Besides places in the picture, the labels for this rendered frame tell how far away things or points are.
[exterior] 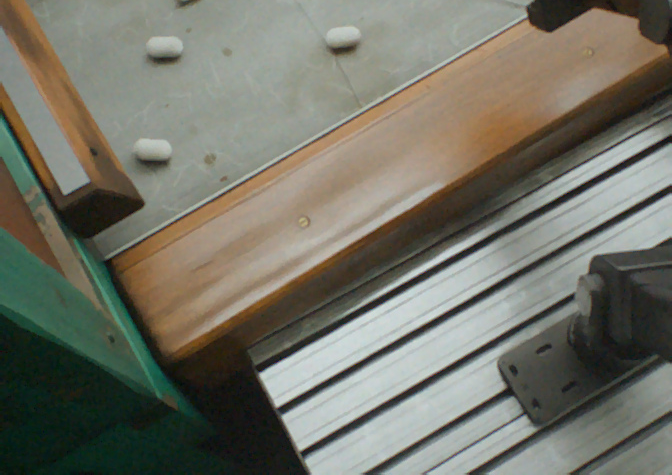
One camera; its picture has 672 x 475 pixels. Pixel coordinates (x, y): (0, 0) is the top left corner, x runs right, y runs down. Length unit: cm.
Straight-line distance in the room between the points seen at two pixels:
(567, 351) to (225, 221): 34
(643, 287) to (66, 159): 44
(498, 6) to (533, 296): 29
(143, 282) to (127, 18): 29
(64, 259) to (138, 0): 34
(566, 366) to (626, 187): 20
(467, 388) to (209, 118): 35
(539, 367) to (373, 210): 21
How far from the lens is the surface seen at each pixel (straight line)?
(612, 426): 78
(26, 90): 68
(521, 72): 77
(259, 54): 79
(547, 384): 76
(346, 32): 78
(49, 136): 65
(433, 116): 73
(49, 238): 60
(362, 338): 75
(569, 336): 77
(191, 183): 74
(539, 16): 63
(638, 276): 63
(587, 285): 66
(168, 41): 79
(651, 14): 51
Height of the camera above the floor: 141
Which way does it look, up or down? 70 degrees down
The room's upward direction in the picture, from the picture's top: 3 degrees counter-clockwise
